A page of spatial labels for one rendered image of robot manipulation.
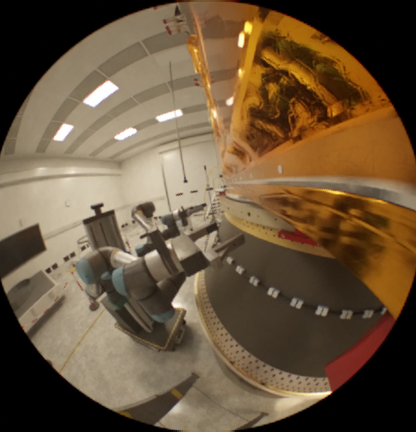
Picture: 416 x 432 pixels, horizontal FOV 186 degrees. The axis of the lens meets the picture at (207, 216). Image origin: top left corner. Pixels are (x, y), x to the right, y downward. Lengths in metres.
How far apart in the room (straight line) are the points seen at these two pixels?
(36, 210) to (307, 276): 7.67
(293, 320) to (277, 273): 0.16
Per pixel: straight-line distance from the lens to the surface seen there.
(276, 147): 0.16
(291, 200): 0.15
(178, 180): 8.51
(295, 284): 0.39
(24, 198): 7.49
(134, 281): 0.32
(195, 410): 1.88
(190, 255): 0.26
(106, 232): 1.28
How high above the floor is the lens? 1.80
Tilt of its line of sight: 13 degrees down
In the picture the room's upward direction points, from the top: 10 degrees counter-clockwise
